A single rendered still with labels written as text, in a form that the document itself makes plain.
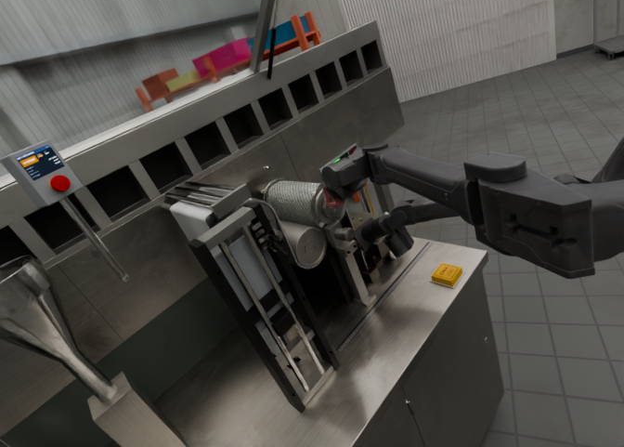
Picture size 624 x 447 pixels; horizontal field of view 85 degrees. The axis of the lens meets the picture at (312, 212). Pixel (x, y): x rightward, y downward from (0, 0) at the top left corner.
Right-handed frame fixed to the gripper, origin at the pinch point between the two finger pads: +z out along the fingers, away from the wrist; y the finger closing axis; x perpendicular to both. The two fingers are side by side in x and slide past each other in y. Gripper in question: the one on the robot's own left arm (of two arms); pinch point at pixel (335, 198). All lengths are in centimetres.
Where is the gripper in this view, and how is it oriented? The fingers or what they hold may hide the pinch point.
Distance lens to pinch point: 96.3
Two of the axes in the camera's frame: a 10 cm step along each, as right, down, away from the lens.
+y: 6.7, -5.4, 5.1
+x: -6.9, -7.1, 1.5
